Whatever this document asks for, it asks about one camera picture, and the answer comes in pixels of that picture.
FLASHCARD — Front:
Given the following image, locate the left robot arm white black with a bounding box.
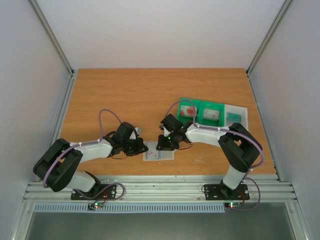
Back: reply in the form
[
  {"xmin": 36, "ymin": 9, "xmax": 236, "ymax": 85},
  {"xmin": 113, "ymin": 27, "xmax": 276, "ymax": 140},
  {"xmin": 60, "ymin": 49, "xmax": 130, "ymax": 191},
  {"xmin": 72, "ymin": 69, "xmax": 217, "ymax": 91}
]
[{"xmin": 33, "ymin": 122, "xmax": 149, "ymax": 199}]

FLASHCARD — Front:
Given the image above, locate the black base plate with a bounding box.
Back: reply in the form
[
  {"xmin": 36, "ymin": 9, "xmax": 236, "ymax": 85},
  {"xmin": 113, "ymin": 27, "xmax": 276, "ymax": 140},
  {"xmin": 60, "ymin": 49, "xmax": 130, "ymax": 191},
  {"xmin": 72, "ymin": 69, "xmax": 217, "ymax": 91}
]
[
  {"xmin": 201, "ymin": 184, "xmax": 250, "ymax": 201},
  {"xmin": 70, "ymin": 183, "xmax": 117, "ymax": 201}
]

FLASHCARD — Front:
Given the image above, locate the white right bin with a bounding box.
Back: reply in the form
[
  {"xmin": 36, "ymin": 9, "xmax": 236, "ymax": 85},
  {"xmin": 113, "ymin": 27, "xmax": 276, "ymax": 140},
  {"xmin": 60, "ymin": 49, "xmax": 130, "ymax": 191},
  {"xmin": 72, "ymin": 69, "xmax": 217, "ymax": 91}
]
[{"xmin": 224, "ymin": 104, "xmax": 249, "ymax": 130}]

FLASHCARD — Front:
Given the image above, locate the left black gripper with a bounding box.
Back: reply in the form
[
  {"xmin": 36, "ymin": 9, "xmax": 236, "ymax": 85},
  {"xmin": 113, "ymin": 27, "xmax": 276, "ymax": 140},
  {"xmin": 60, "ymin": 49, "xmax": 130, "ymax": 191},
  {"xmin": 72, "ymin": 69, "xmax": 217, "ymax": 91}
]
[{"xmin": 122, "ymin": 137, "xmax": 149, "ymax": 157}]

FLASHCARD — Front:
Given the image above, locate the card with red circles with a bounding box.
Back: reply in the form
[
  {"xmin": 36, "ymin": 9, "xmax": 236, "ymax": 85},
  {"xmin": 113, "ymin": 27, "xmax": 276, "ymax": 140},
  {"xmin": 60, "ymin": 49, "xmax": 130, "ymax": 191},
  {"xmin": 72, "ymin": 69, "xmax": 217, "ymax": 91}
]
[{"xmin": 179, "ymin": 105, "xmax": 198, "ymax": 118}]

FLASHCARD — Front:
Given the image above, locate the left aluminium frame post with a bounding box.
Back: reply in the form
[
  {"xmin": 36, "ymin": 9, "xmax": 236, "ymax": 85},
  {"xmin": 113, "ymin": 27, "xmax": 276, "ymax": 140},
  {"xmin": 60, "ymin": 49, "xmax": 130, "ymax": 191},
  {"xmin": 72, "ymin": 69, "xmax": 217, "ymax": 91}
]
[{"xmin": 28, "ymin": 0, "xmax": 74, "ymax": 76}]

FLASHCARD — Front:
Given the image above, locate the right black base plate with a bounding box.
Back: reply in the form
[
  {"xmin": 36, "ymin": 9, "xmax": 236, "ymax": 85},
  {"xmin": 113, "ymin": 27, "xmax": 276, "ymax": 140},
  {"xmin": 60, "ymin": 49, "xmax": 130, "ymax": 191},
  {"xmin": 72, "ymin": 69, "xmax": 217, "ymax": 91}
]
[{"xmin": 201, "ymin": 184, "xmax": 250, "ymax": 201}]

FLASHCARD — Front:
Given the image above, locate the small circuit board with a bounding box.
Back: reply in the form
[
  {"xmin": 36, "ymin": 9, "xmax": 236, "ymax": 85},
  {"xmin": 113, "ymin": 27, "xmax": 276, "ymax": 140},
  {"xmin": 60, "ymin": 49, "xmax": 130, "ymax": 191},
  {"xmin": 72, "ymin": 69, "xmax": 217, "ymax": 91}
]
[
  {"xmin": 87, "ymin": 202, "xmax": 104, "ymax": 211},
  {"xmin": 224, "ymin": 201, "xmax": 244, "ymax": 209}
]

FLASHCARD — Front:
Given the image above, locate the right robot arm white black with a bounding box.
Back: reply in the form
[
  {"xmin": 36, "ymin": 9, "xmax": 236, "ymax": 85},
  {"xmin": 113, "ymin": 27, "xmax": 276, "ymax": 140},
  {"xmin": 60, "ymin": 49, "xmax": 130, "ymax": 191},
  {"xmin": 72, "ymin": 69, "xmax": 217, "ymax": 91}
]
[{"xmin": 156, "ymin": 114, "xmax": 265, "ymax": 199}]

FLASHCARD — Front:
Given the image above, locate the right small circuit board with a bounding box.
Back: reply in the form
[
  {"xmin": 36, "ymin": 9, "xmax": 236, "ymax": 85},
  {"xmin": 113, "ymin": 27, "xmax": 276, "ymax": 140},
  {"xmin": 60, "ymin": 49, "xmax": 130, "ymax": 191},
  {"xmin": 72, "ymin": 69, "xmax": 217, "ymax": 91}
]
[{"xmin": 224, "ymin": 201, "xmax": 244, "ymax": 209}]

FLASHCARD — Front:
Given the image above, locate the grey slotted cable duct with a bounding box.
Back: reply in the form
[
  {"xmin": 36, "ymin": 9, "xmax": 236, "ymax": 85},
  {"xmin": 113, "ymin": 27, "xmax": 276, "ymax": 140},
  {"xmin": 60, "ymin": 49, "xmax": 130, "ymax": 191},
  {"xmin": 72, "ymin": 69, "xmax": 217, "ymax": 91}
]
[{"xmin": 33, "ymin": 202, "xmax": 225, "ymax": 214}]

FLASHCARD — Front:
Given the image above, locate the green middle bin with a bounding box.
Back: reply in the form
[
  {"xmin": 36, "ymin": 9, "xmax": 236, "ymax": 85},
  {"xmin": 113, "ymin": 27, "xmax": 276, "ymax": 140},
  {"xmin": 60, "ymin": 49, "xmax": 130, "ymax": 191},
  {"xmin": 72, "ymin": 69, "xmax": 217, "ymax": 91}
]
[{"xmin": 197, "ymin": 101, "xmax": 225, "ymax": 127}]

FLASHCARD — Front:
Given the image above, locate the right aluminium frame post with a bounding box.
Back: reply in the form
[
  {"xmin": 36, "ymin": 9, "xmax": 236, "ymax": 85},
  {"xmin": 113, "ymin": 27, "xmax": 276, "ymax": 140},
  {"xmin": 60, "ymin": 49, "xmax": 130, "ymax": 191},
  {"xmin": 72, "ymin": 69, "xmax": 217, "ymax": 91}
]
[{"xmin": 245, "ymin": 0, "xmax": 294, "ymax": 78}]

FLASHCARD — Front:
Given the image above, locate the aluminium frame post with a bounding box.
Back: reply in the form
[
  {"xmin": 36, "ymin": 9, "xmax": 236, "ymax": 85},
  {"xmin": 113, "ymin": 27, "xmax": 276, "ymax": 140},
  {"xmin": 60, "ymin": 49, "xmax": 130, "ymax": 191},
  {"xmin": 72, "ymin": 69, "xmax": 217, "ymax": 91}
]
[
  {"xmin": 28, "ymin": 0, "xmax": 74, "ymax": 76},
  {"xmin": 245, "ymin": 0, "xmax": 294, "ymax": 78}
]

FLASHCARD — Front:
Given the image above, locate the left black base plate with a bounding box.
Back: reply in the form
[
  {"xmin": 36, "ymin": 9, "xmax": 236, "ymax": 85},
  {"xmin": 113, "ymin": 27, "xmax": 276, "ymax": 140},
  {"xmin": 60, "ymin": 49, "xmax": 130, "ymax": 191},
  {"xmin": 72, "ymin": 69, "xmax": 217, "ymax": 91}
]
[{"xmin": 70, "ymin": 183, "xmax": 117, "ymax": 201}]

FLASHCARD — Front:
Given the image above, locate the aluminium front rail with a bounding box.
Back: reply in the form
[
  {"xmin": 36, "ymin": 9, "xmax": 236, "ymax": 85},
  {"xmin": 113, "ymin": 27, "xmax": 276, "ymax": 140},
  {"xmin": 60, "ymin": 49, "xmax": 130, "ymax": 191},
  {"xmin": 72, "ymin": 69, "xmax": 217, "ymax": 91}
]
[{"xmin": 22, "ymin": 174, "xmax": 298, "ymax": 203}]

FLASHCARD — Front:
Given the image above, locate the green bin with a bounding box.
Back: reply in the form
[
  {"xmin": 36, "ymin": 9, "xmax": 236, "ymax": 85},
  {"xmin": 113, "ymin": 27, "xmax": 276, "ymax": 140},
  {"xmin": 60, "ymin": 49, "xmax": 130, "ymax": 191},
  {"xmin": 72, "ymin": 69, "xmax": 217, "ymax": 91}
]
[
  {"xmin": 197, "ymin": 101, "xmax": 225, "ymax": 127},
  {"xmin": 176, "ymin": 97, "xmax": 202, "ymax": 124}
]

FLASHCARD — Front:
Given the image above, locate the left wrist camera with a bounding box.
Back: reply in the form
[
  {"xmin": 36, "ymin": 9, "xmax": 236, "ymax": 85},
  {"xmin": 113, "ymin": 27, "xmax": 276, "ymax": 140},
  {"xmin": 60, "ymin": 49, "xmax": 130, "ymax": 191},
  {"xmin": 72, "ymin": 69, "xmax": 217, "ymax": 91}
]
[{"xmin": 135, "ymin": 127, "xmax": 142, "ymax": 135}]

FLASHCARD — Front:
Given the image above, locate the left small circuit board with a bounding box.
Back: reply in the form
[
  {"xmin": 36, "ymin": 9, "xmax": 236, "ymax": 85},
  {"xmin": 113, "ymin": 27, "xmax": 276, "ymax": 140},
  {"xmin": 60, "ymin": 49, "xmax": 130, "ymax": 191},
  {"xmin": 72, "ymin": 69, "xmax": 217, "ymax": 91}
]
[{"xmin": 87, "ymin": 202, "xmax": 104, "ymax": 211}]

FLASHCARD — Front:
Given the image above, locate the grey patterned card in bin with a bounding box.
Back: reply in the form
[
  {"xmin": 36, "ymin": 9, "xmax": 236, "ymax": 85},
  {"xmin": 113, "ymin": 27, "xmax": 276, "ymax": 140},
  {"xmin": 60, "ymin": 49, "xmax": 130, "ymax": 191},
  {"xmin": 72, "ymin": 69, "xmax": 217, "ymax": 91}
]
[{"xmin": 203, "ymin": 108, "xmax": 220, "ymax": 121}]

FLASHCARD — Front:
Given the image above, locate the translucent grey card holder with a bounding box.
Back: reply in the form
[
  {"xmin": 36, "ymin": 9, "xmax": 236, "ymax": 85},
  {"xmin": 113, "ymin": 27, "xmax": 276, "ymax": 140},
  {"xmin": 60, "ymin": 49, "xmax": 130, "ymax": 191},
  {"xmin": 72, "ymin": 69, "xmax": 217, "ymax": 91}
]
[{"xmin": 142, "ymin": 151, "xmax": 175, "ymax": 161}]

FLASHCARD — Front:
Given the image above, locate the teal VIP card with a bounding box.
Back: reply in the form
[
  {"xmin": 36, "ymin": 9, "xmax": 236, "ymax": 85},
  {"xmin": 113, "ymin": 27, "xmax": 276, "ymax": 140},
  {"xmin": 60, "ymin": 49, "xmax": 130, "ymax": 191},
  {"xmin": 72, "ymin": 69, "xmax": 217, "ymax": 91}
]
[{"xmin": 226, "ymin": 112, "xmax": 242, "ymax": 123}]

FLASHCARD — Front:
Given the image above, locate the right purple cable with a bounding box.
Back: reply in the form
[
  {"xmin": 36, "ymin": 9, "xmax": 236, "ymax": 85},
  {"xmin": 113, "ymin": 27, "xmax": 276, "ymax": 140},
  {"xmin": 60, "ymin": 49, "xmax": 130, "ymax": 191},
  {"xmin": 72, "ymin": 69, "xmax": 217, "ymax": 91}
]
[{"xmin": 165, "ymin": 99, "xmax": 265, "ymax": 212}]

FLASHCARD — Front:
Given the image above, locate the green left bin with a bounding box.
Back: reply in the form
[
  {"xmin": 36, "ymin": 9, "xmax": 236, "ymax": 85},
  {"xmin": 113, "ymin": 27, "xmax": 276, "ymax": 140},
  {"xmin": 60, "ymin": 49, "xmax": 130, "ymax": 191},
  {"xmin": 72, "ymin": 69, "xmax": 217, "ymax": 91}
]
[{"xmin": 176, "ymin": 97, "xmax": 202, "ymax": 124}]

